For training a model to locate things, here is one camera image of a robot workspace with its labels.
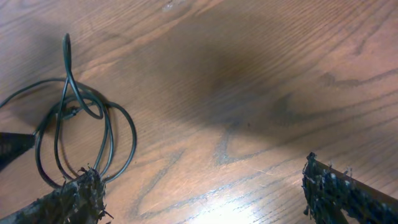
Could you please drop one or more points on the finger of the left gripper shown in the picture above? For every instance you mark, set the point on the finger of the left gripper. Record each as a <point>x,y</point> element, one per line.
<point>13,145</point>

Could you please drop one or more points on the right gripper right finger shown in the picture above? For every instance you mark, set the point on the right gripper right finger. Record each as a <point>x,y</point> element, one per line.
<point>329,193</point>

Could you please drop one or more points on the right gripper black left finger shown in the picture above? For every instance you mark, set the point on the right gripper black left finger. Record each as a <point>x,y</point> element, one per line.
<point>79,201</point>

